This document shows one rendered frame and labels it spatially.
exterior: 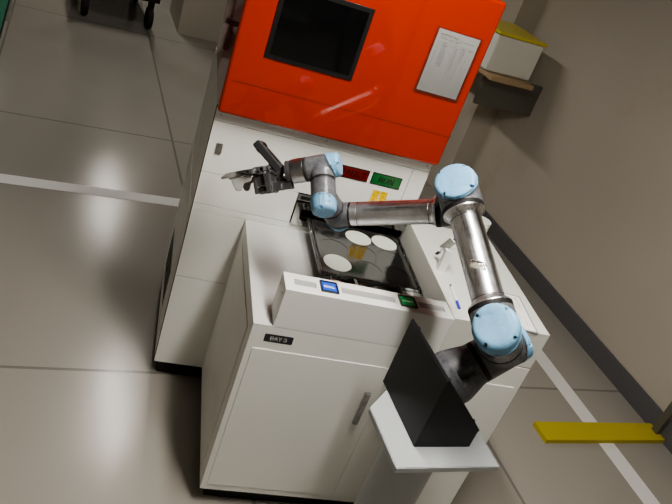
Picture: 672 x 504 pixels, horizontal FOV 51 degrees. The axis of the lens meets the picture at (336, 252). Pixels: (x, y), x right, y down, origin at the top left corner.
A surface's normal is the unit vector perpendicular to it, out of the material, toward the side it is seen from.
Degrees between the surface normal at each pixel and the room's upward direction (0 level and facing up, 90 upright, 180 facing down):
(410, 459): 0
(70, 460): 0
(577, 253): 90
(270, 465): 90
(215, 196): 90
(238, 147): 90
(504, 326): 55
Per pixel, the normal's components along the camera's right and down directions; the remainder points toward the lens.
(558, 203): -0.91, -0.11
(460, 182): -0.30, -0.50
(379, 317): 0.15, 0.53
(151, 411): 0.31, -0.83
